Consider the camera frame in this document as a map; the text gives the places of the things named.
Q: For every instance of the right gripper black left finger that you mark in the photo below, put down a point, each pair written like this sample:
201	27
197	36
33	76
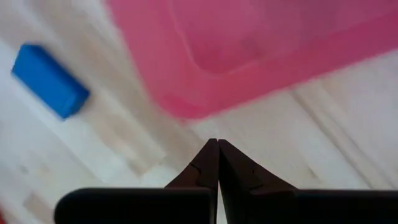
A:
199	193

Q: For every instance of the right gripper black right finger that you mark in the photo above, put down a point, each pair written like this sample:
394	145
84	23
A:
248	193

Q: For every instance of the pink translucent plastic tray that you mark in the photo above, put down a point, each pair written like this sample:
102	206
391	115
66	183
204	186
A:
248	46

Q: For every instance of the blue rectangular box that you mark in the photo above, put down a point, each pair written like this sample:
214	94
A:
49	79

